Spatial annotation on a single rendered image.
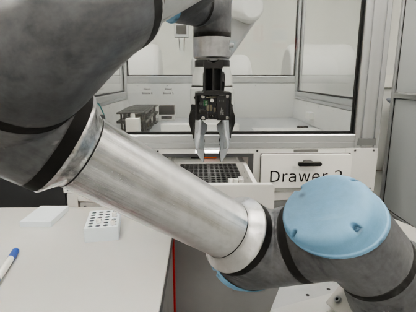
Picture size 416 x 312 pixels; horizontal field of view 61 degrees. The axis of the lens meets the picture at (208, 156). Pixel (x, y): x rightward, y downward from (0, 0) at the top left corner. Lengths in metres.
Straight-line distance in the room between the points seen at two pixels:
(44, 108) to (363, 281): 0.41
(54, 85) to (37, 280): 0.63
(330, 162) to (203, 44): 0.65
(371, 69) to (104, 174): 0.99
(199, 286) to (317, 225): 0.92
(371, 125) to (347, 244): 0.83
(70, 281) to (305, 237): 0.52
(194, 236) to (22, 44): 0.30
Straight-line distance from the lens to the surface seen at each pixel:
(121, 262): 0.86
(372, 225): 0.46
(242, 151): 1.14
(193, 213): 0.43
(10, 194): 1.72
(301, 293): 0.76
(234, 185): 0.81
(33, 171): 0.35
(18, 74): 0.26
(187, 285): 1.33
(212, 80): 0.71
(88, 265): 0.86
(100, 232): 0.96
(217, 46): 0.71
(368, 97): 1.23
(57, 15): 0.26
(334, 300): 0.68
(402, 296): 0.56
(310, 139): 1.18
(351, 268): 0.49
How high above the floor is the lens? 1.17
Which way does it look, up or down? 12 degrees down
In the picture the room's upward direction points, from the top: straight up
